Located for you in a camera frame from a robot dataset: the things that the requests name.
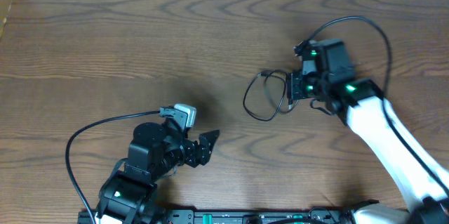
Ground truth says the black usb cable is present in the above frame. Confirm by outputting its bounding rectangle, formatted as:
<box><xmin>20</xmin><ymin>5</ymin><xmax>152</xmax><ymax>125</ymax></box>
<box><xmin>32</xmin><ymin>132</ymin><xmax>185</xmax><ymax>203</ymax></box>
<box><xmin>242</xmin><ymin>69</ymin><xmax>300</xmax><ymax>122</ymax></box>

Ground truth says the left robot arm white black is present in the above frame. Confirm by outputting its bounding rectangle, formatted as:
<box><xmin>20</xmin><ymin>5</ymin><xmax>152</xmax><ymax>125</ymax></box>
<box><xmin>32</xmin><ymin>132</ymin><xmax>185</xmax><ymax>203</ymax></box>
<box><xmin>95</xmin><ymin>119</ymin><xmax>220</xmax><ymax>224</ymax></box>

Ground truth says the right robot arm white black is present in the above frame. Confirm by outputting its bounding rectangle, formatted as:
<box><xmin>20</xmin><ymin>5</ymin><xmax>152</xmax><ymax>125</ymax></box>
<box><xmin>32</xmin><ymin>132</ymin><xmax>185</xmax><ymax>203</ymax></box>
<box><xmin>287</xmin><ymin>39</ymin><xmax>448</xmax><ymax>223</ymax></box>

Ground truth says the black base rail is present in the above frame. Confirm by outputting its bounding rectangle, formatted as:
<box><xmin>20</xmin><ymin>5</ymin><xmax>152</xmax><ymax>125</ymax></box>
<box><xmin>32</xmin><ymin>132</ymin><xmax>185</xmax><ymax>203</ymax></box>
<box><xmin>77</xmin><ymin>208</ymin><xmax>351</xmax><ymax>224</ymax></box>

